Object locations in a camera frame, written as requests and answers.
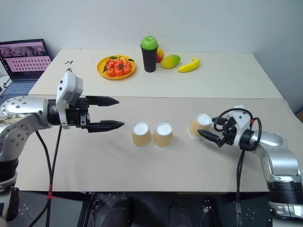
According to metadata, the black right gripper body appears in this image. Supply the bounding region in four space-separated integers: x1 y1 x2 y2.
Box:
214 117 238 148

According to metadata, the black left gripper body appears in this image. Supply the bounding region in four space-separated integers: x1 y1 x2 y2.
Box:
66 98 91 130

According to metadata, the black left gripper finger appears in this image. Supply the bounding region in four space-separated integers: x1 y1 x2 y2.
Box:
86 120 125 134
85 96 120 107

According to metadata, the tan paper cup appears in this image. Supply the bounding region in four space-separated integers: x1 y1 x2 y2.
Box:
152 121 174 151
187 113 213 142
131 121 152 150

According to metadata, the yellow plate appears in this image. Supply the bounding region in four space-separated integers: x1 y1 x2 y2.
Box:
96 54 137 81

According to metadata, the yellow banana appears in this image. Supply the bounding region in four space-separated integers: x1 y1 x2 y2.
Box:
178 57 201 73

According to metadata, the black cup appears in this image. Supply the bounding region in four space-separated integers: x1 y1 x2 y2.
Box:
140 44 159 73

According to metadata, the red yellow peach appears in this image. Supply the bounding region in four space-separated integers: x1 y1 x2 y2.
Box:
156 47 165 63

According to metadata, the green apple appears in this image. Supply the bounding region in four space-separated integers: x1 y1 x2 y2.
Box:
141 35 159 51

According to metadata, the green yellow mango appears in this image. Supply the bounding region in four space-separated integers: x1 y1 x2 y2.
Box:
160 54 182 70

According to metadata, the open laptop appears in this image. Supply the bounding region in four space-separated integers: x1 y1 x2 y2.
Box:
0 38 53 98

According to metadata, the dark rounded shape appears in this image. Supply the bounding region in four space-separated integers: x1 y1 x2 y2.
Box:
93 191 134 227
168 200 190 227

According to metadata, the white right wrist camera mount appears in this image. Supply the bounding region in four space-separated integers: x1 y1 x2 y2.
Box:
227 104 253 145

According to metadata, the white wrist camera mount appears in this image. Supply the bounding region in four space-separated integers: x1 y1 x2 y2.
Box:
56 68 84 130
227 104 253 145

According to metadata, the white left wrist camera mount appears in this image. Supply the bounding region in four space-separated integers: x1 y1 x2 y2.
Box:
56 68 84 130

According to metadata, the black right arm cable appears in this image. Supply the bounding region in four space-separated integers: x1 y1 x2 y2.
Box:
216 108 263 227

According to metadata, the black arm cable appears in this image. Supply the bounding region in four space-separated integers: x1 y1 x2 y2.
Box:
35 131 53 190
28 126 63 227
216 108 263 227

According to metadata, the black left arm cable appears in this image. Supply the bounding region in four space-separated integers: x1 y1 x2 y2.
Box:
28 126 63 227
35 131 53 190

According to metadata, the red tape on cable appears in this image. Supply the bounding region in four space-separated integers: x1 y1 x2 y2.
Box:
47 186 57 201

